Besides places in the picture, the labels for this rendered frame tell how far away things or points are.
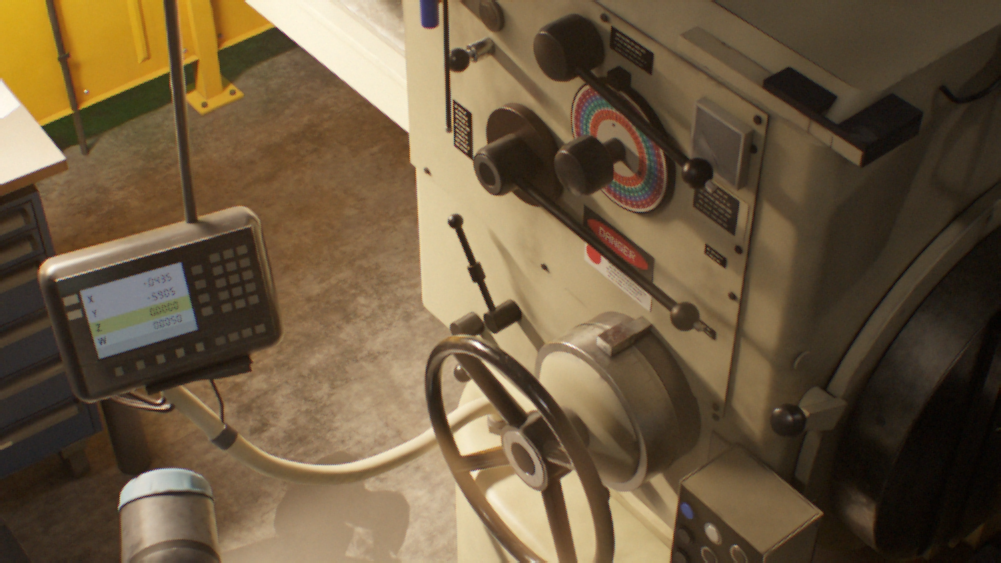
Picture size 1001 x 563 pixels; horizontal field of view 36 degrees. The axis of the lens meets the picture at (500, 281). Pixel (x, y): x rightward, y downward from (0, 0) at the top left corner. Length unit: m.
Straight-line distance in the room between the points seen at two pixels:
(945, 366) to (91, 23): 3.09
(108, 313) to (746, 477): 1.00
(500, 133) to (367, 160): 2.48
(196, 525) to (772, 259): 0.76
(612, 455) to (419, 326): 2.04
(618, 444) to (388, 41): 1.14
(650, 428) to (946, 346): 0.38
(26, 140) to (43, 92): 1.36
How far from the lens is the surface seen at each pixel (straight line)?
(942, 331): 1.96
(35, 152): 3.18
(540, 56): 1.85
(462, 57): 2.01
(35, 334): 3.41
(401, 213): 4.36
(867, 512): 2.08
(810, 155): 1.66
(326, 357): 3.97
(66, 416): 3.56
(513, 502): 2.87
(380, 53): 2.88
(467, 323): 2.41
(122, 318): 2.40
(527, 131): 2.02
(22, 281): 3.27
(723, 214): 1.80
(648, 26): 1.79
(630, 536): 2.83
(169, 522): 1.93
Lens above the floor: 2.85
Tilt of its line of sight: 44 degrees down
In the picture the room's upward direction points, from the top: straight up
